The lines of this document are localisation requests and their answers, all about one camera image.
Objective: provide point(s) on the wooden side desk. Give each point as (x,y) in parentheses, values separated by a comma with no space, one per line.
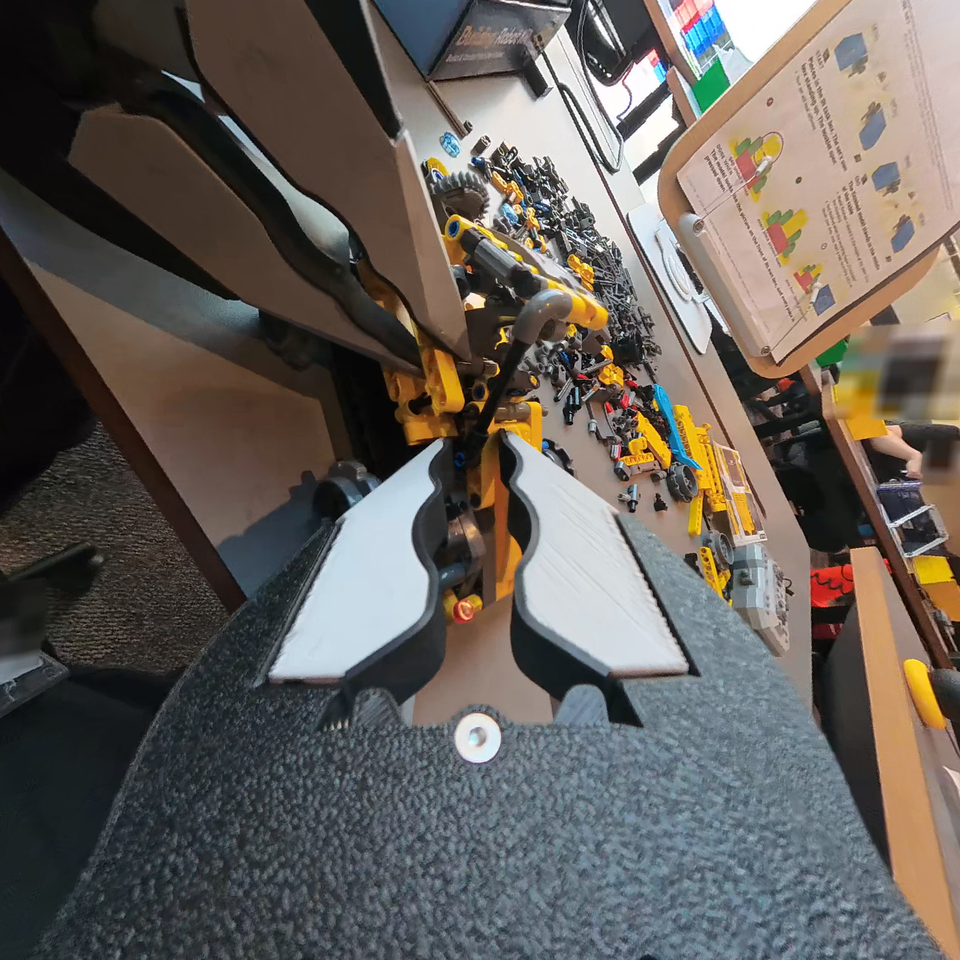
(877,675)

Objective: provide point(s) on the yellow toy block vehicle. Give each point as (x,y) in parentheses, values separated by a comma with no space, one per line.
(427,397)

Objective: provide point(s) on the wooden board with instruction sheet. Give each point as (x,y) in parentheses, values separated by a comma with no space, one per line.
(825,165)

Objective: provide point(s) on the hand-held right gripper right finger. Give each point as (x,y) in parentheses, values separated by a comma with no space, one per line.
(592,592)

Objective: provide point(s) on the grey desk with wooden edge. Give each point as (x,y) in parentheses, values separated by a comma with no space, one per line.
(225,450)

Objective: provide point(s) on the yellow sticker sheet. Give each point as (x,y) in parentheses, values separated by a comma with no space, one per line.
(739,495)

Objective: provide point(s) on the transparent blue disc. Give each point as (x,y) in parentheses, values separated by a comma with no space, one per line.
(450,144)

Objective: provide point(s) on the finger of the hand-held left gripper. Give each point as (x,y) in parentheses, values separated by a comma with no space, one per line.
(210,217)
(337,150)

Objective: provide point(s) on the orange fabric item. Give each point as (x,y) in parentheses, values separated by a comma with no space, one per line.
(832,600)

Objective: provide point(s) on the long brown rod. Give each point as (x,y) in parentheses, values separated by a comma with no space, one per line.
(444,109)

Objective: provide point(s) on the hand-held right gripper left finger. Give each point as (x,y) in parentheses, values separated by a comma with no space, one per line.
(360,592)

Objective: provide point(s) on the blue cardboard box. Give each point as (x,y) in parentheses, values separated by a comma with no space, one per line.
(480,37)

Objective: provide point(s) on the grey battery hub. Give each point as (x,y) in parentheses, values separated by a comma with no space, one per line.
(761,592)

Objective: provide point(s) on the blue curved piece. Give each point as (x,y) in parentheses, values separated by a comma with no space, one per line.
(675,427)

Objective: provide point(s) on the group of yellow beams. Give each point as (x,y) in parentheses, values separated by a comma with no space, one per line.
(675,450)

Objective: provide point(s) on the pile of small dark pieces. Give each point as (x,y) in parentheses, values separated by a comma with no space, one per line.
(592,247)

